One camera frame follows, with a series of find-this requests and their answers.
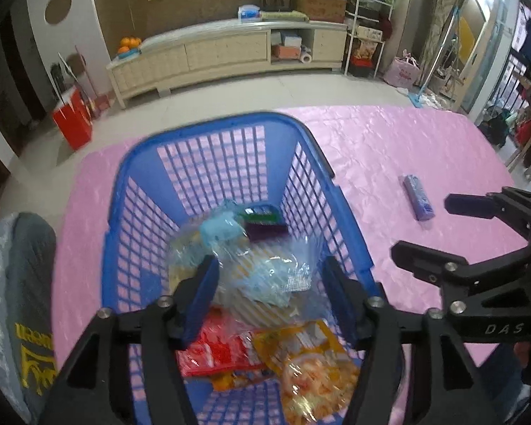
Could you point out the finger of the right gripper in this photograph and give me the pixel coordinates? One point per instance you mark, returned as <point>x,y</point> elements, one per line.
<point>511,206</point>
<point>442,268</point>

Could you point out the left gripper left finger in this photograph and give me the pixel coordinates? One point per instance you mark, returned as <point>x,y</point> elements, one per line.
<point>94,385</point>

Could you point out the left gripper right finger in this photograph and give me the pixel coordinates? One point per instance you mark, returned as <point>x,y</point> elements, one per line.
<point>444,383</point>

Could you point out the yellow noodle snack pack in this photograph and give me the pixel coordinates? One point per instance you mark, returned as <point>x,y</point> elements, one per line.
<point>317,376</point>

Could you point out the red yellow snack pouch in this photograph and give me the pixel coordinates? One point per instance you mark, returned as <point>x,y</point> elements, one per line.
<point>222,345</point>

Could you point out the purple yellow snack box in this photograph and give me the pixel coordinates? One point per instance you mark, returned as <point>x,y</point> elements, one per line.
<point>263,223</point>

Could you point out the blue striped cookie bag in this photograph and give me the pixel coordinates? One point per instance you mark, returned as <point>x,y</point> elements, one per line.
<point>211,233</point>

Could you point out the orange cartoon snack pack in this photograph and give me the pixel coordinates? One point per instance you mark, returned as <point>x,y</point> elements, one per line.
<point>236,379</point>

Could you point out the pink quilted tablecloth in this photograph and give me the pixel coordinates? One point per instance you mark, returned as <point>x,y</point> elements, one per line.
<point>370,151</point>

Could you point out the grey sofa with cover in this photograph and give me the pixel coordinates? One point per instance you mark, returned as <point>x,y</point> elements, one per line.
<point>27,363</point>

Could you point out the pink gift bag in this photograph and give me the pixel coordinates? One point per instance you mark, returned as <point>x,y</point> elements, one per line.
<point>403,71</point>

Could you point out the arched floor mirror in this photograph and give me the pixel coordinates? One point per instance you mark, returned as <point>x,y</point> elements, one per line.
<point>475,25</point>

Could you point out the blue plastic basket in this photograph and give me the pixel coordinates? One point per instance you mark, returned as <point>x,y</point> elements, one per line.
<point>182,194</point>

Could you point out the silver standing air conditioner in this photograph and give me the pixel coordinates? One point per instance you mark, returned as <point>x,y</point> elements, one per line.
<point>405,18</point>

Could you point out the white metal shelf rack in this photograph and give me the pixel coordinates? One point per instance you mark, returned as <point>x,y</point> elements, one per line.
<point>368,30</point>

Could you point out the cream tv cabinet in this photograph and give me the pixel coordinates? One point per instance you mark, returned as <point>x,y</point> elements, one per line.
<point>225,49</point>

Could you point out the red paper bag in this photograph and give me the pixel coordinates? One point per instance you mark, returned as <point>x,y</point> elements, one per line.
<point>73,119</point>

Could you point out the cardboard box on cabinet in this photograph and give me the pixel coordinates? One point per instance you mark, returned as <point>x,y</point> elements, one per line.
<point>322,10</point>

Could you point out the bowl of oranges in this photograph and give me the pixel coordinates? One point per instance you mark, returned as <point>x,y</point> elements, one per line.
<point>128,47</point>

